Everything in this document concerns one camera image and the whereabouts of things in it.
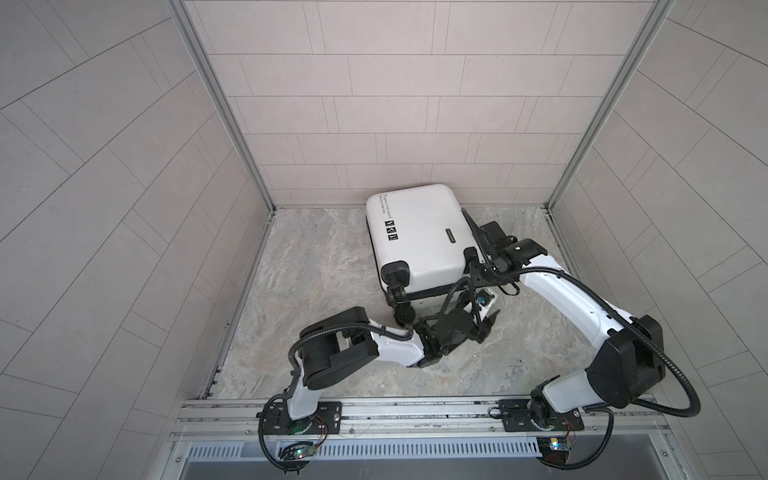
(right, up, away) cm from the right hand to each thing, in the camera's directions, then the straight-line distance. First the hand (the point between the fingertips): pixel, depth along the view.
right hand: (474, 277), depth 83 cm
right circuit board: (+15, -37, -15) cm, 43 cm away
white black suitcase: (-15, +11, 0) cm, 19 cm away
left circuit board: (-42, -35, -19) cm, 58 cm away
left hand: (+6, -6, -7) cm, 11 cm away
